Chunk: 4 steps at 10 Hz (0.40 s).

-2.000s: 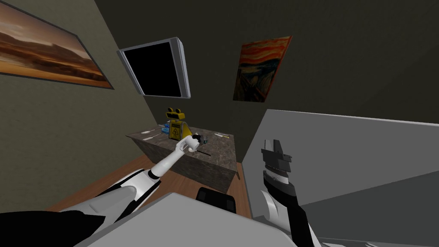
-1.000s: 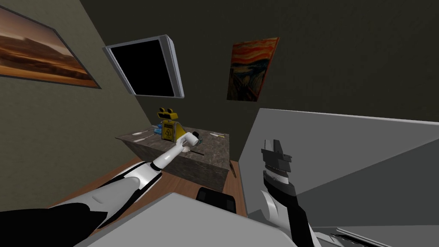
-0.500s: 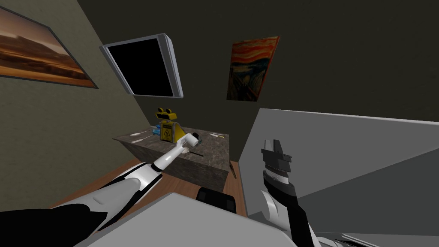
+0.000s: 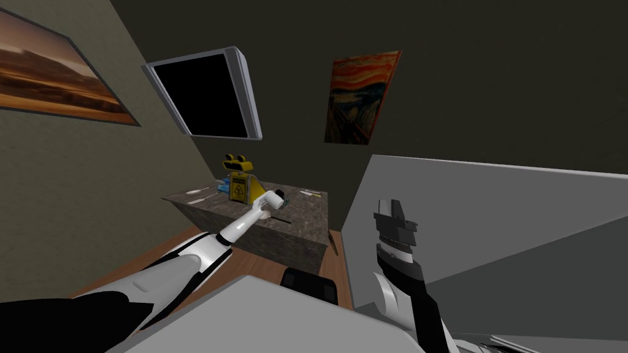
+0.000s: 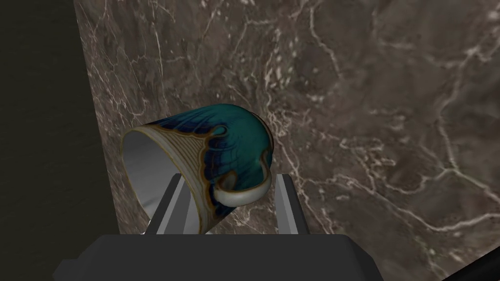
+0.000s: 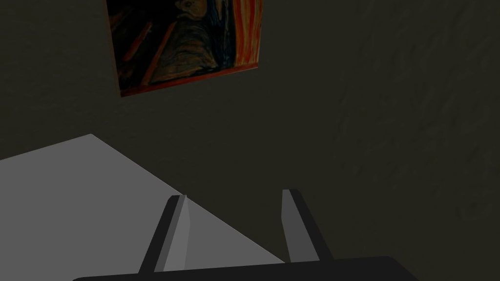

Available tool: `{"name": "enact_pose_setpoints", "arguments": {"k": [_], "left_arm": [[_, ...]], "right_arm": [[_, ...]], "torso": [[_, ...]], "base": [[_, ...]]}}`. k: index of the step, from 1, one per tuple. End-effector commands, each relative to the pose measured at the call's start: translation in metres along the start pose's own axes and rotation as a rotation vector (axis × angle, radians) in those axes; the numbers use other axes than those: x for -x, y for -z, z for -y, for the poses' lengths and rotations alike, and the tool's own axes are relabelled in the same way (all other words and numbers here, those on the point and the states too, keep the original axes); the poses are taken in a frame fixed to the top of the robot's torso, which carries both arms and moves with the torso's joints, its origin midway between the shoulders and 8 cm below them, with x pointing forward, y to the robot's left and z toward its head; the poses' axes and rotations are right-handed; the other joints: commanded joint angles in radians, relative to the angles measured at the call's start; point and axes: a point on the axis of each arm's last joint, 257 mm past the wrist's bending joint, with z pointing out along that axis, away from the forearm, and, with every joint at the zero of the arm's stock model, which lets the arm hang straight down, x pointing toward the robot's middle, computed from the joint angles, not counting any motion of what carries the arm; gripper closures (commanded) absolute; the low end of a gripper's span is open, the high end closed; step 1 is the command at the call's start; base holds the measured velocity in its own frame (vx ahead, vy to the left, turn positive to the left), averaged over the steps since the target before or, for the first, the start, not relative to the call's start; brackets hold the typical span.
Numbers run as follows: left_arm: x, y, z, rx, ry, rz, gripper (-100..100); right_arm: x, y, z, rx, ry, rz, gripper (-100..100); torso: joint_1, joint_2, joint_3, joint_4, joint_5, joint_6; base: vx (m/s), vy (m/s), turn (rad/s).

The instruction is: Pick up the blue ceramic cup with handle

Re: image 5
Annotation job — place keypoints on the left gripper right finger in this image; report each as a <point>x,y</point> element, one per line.
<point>288,207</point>

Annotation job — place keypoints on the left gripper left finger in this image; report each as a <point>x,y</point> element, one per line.
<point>172,210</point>

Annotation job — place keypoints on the teal and cream mug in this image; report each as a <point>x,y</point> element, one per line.
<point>230,148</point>

